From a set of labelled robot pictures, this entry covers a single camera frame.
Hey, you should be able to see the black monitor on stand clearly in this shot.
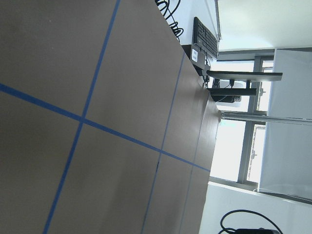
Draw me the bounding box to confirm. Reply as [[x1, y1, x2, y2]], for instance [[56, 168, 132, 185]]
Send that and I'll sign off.
[[206, 71, 283, 96]]

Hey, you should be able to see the aluminium frame post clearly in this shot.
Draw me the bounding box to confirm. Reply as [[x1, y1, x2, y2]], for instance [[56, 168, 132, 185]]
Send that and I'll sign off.
[[221, 111, 312, 126]]

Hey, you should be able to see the black keyboard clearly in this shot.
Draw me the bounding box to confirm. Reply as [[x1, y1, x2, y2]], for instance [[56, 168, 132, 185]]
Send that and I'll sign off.
[[193, 17, 218, 59]]

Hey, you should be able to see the black box with label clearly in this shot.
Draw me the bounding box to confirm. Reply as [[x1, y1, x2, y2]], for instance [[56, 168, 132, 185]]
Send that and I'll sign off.
[[182, 44, 210, 70]]

